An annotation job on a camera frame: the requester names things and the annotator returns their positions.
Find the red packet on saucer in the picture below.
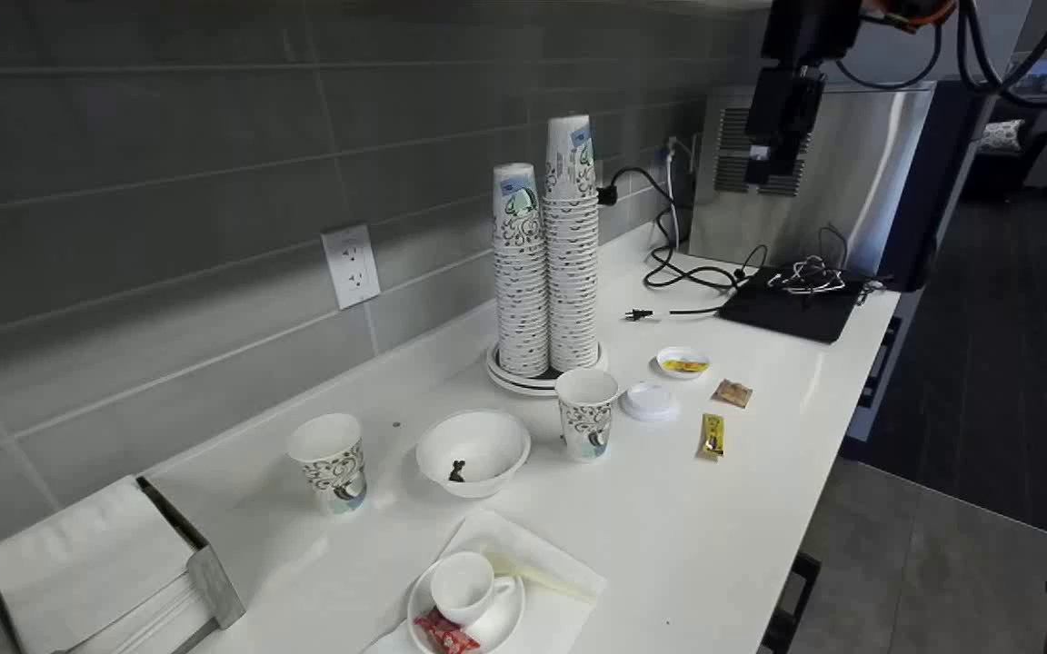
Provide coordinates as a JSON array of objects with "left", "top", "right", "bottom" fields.
[{"left": 413, "top": 611, "right": 480, "bottom": 654}]

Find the yellow sachet packet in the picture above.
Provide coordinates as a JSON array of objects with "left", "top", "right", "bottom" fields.
[{"left": 699, "top": 416, "right": 727, "bottom": 463}]

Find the white wall outlet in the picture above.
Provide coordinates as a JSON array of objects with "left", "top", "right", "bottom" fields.
[{"left": 323, "top": 227, "right": 381, "bottom": 308}]

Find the brown sugar packet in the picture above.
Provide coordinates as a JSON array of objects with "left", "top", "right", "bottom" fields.
[{"left": 712, "top": 378, "right": 752, "bottom": 406}]

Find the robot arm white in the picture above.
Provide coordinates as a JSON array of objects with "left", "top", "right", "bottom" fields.
[{"left": 746, "top": 0, "right": 961, "bottom": 186}]

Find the small dish with yellow packet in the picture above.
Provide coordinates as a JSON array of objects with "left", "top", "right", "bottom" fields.
[{"left": 653, "top": 344, "right": 707, "bottom": 381}]

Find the tall paper cup stack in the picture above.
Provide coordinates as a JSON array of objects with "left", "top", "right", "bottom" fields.
[{"left": 545, "top": 118, "right": 598, "bottom": 370}]

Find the white plastic cup lid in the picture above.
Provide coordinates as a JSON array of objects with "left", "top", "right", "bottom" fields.
[{"left": 621, "top": 384, "right": 680, "bottom": 423}]

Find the short paper cup stack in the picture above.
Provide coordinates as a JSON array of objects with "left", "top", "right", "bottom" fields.
[{"left": 489, "top": 163, "right": 547, "bottom": 378}]

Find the white paper napkin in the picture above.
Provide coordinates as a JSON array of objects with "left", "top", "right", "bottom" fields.
[{"left": 364, "top": 510, "right": 606, "bottom": 654}]

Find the black mat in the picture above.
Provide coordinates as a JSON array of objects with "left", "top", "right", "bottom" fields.
[{"left": 721, "top": 274, "right": 861, "bottom": 344}]

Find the white bowl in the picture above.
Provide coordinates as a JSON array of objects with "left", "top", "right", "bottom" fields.
[{"left": 413, "top": 412, "right": 530, "bottom": 502}]

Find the patterned paper cup far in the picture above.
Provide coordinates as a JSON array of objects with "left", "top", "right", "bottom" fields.
[{"left": 286, "top": 416, "right": 368, "bottom": 515}]

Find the white espresso cup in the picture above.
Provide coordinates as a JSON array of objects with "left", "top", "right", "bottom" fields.
[{"left": 427, "top": 552, "right": 517, "bottom": 624}]

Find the white round stack tray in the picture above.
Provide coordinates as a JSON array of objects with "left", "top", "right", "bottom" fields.
[{"left": 482, "top": 344, "right": 606, "bottom": 399}]

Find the patterned paper cup near stacks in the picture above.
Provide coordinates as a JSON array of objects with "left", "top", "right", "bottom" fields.
[{"left": 556, "top": 367, "right": 621, "bottom": 463}]

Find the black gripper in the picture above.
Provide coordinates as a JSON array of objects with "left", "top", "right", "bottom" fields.
[{"left": 746, "top": 67, "right": 824, "bottom": 186}]

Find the napkin dispenser with napkins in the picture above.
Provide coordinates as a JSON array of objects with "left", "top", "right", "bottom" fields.
[{"left": 0, "top": 478, "right": 243, "bottom": 654}]

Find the white saucer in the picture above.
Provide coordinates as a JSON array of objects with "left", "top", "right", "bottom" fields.
[{"left": 404, "top": 561, "right": 526, "bottom": 654}]

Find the black power cable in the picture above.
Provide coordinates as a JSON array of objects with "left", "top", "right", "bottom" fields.
[{"left": 595, "top": 160, "right": 772, "bottom": 297}]

